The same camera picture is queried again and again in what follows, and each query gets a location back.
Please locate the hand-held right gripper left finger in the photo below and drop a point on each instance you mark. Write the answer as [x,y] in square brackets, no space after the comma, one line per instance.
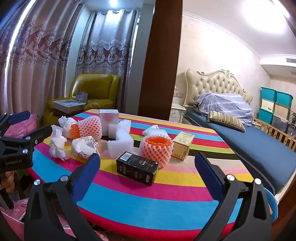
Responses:
[86,176]

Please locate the blue striped quilt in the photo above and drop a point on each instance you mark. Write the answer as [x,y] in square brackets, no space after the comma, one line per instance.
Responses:
[226,104]

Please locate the striped tablecloth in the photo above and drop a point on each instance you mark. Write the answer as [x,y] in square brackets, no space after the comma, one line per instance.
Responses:
[138,201]

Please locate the striped beige pillow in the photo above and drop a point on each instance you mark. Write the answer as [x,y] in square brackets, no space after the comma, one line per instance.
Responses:
[227,120]

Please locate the ceiling air vent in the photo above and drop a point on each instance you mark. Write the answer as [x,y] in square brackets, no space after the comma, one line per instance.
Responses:
[291,60]

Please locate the white box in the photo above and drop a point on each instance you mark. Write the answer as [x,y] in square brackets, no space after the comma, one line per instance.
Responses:
[108,120]

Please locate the brown cardboard box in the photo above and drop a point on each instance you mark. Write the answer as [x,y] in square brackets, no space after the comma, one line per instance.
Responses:
[182,148]

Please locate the white nightstand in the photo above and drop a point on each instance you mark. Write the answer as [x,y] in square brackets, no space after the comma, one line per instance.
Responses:
[177,112]

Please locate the printed white plastic bag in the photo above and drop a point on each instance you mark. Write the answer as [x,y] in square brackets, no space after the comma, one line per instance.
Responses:
[82,146]

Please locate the narrow pink lace curtain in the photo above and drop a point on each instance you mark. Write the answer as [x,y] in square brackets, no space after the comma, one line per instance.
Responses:
[108,46]

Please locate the crumpled white plastic wrap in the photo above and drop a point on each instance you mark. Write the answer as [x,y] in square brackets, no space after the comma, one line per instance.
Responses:
[153,129]

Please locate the wooden rail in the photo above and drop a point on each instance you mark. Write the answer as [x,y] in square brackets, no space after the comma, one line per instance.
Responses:
[277,134]

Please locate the small blue printed box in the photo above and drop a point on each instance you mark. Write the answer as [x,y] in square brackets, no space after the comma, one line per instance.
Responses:
[82,96]

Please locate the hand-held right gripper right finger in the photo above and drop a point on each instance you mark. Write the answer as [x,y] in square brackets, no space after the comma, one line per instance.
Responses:
[207,176]

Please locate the long pink orange foam net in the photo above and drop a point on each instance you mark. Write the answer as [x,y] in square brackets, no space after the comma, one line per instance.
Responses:
[89,126]

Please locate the small white foam block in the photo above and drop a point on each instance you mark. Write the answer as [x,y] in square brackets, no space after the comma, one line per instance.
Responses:
[113,131]

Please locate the flat printed box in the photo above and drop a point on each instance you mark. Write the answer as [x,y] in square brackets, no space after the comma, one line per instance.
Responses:
[68,105]

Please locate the large white foam block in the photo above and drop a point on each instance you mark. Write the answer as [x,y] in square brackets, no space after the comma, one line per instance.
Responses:
[120,149]

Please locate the person's left hand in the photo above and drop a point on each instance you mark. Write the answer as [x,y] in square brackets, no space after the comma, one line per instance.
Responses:
[10,183]

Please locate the black box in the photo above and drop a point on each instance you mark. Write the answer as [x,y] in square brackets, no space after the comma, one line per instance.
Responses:
[136,168]

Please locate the orange in foam net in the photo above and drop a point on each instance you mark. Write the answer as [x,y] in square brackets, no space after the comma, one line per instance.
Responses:
[155,153]

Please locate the blue mattress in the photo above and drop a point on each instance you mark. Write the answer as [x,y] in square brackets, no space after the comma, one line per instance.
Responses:
[254,148]

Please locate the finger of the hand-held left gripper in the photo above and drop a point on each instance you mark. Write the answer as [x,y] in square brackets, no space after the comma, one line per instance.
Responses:
[19,115]
[39,134]

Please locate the yellow leather armchair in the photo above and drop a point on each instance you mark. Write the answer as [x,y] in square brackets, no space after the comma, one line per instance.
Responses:
[97,88]

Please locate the crumpled white paper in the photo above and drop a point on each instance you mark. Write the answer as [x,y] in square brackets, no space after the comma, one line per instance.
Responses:
[56,144]

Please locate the stack of storage boxes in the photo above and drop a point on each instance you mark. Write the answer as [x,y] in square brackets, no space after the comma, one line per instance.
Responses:
[268,92]

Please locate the brown wooden pillar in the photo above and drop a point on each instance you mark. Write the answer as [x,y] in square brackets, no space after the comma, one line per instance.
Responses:
[161,58]

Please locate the wide pink lace curtain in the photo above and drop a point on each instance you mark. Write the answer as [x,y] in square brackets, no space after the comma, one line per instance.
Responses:
[34,58]

